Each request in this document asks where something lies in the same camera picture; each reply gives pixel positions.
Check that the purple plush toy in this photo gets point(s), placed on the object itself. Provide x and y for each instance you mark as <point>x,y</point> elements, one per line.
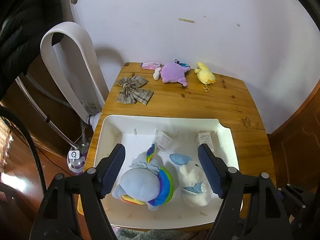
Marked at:
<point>172,73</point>

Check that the white bladeless fan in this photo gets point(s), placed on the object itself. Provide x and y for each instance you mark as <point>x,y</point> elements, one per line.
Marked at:
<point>85,55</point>

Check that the pink lace cloth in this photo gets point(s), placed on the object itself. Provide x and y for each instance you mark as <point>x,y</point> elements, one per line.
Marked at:
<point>6,142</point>

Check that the yellow duck plush toy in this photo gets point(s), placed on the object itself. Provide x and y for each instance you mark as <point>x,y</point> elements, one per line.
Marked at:
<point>205,76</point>

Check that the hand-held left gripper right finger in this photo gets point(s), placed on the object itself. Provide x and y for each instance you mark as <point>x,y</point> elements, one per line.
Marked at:
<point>210,172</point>

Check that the tape strip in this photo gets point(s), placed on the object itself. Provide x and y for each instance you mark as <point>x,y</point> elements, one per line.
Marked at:
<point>186,20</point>

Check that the wooden door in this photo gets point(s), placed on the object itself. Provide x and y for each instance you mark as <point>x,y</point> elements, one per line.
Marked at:
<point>300,142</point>

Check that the white plastic bin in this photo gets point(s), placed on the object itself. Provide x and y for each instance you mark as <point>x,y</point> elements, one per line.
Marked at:
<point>140,130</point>

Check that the pink wet wipes packet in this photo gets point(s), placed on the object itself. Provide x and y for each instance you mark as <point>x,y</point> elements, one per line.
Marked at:
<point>150,65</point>

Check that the white plush toy blue wings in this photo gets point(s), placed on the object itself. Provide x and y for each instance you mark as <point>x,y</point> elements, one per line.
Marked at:
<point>192,177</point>

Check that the purple garment steamer base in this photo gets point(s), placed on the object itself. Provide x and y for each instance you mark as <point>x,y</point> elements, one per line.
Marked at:
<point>77,160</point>

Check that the blue rainbow plush toy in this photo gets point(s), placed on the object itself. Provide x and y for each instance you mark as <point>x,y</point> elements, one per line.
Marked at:
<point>140,185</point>

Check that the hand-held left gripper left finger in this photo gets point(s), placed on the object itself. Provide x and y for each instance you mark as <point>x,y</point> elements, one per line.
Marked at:
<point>113,170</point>

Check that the grey fluffy rug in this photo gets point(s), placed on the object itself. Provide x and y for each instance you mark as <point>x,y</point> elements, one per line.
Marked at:
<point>150,235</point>

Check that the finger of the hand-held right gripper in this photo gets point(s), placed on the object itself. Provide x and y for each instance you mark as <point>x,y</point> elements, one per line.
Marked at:
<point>300,202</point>

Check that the plaid fabric bow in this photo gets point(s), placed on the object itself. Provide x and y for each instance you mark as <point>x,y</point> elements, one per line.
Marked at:
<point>132,90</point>

